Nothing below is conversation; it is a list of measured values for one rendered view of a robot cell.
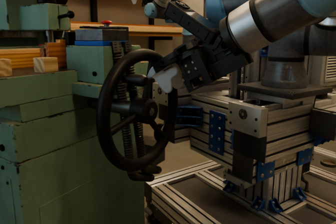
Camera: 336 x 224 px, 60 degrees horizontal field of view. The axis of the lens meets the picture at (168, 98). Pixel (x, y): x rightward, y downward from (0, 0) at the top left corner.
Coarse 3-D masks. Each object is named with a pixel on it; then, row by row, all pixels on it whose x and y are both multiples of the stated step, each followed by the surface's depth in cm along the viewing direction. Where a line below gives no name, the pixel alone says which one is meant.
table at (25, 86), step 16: (144, 64) 96; (0, 80) 58; (16, 80) 61; (32, 80) 64; (48, 80) 67; (64, 80) 70; (0, 96) 58; (16, 96) 61; (32, 96) 64; (48, 96) 67; (96, 96) 68
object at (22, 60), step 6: (0, 54) 72; (6, 54) 74; (12, 54) 75; (18, 54) 76; (24, 54) 77; (30, 54) 79; (36, 54) 80; (12, 60) 75; (18, 60) 76; (24, 60) 78; (30, 60) 79; (12, 66) 75; (18, 66) 76; (24, 66) 78; (30, 66) 79
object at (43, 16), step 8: (24, 8) 82; (32, 8) 80; (40, 8) 79; (48, 8) 77; (56, 8) 79; (64, 8) 82; (24, 16) 83; (32, 16) 81; (40, 16) 79; (48, 16) 78; (56, 16) 80; (24, 24) 84; (32, 24) 82; (40, 24) 80; (48, 24) 78; (56, 24) 80; (64, 24) 82; (48, 32) 83
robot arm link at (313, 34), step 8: (328, 16) 82; (320, 24) 84; (328, 24) 82; (312, 32) 88; (320, 32) 86; (328, 32) 84; (312, 40) 88; (320, 40) 87; (328, 40) 85; (312, 48) 90; (320, 48) 88; (328, 48) 87
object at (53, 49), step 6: (48, 42) 74; (54, 42) 75; (60, 42) 77; (48, 48) 74; (54, 48) 75; (60, 48) 77; (48, 54) 74; (54, 54) 75; (60, 54) 77; (60, 60) 77; (60, 66) 77; (66, 66) 79
